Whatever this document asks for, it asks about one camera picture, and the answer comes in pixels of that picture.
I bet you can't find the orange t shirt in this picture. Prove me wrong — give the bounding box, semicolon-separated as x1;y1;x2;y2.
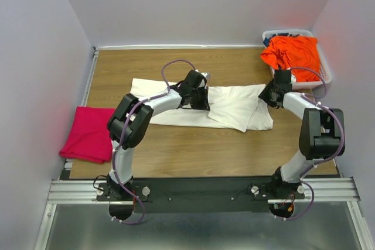
260;35;321;83

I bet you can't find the white t shirt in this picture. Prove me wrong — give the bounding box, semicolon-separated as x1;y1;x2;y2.
128;78;274;133

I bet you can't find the aluminium frame rail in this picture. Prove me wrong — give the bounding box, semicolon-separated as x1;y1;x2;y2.
35;177;374;249

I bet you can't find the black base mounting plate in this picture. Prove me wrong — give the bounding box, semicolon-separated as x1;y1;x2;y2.
94;176;305;220

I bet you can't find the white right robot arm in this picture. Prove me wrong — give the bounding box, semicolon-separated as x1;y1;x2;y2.
259;70;345;198

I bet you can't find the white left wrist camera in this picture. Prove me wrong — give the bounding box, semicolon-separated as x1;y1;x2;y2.
201;72;211;80

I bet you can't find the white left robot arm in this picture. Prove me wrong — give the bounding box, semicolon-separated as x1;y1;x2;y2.
107;70;210;200

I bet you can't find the folded magenta t shirt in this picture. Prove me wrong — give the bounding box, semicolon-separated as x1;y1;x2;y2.
59;107;114;164

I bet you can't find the blue garment in basket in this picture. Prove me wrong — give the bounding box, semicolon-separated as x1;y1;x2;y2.
263;33;300;47

